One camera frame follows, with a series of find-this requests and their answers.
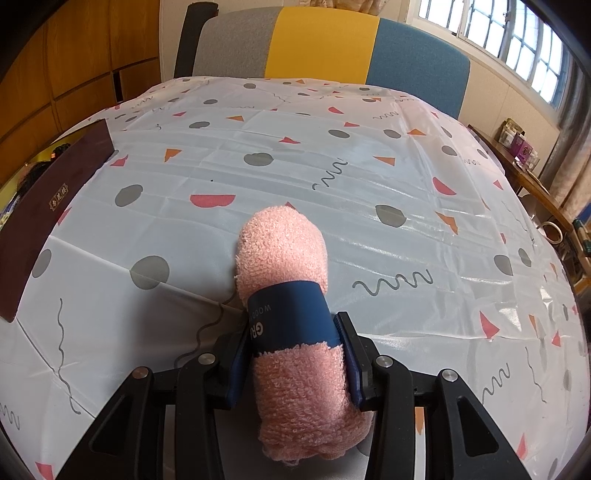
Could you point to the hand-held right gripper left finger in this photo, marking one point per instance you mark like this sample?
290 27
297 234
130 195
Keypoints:
238 369

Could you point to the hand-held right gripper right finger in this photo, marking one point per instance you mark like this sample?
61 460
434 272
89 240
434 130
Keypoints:
353 369

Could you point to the pink towel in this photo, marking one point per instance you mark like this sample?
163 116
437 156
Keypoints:
281 249

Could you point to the gold tin box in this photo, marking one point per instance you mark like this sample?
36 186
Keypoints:
55 194

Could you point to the black hair piece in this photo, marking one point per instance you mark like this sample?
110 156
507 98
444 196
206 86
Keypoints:
34 177

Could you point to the patterned white tablecloth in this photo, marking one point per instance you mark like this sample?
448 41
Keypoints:
323 194

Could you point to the wooden side shelf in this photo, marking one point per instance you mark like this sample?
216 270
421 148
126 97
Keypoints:
535 184

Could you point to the purple box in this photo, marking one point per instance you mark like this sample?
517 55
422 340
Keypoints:
522 148

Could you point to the patterned beige curtain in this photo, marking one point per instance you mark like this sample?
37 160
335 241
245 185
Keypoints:
346 5
572 175

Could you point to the grey yellow blue headboard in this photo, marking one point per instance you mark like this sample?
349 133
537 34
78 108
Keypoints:
323 41

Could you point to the wooden wardrobe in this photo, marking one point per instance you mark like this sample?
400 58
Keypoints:
83 46

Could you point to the barred window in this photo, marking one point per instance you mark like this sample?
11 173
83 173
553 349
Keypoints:
508 37

